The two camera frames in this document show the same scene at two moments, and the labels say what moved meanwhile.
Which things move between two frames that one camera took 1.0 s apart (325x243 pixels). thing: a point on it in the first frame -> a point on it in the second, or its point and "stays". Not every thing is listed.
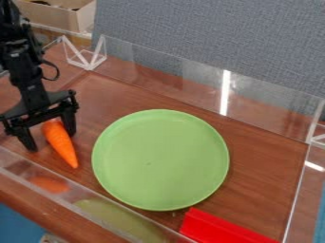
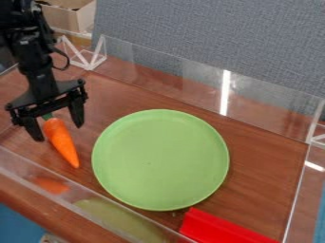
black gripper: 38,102 -> 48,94
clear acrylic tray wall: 66,213 stays
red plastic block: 207,228 stays
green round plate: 161,159 stays
